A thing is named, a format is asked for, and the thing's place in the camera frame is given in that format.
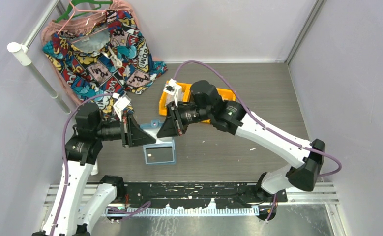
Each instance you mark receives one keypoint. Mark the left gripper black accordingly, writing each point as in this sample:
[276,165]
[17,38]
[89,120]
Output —
[135,135]

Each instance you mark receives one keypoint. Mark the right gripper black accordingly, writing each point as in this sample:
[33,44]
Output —
[174,126]

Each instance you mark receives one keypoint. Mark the blue card holder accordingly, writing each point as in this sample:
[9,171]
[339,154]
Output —
[152,128]

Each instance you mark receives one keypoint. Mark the dark credit card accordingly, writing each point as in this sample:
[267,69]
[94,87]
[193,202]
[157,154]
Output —
[159,155]

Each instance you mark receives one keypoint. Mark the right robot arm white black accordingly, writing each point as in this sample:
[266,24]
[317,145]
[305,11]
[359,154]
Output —
[304,157]

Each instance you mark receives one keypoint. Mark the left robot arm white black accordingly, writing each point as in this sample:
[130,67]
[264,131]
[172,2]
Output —
[80,152]

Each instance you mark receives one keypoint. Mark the yellow three-compartment bin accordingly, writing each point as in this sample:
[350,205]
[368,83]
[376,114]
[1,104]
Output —
[185,95]

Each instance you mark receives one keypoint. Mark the comic print shorts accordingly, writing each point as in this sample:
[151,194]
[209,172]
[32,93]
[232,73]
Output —
[124,64]

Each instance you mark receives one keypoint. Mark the pink garment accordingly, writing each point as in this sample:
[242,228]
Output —
[80,25]

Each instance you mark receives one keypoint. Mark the pink hanger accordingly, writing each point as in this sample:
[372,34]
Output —
[96,37]

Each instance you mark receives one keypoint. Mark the green hanger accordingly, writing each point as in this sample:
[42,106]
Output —
[78,8]

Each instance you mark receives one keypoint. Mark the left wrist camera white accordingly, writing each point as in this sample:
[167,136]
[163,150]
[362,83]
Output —
[121,102]

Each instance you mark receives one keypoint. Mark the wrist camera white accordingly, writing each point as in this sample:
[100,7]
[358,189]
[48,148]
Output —
[173,92]
[121,102]

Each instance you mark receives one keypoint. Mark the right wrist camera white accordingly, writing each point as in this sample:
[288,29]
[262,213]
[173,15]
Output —
[173,92]

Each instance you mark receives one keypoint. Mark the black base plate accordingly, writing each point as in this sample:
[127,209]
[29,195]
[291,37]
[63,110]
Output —
[192,195]

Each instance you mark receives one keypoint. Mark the metal clothes rail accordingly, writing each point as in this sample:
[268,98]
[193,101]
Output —
[53,103]

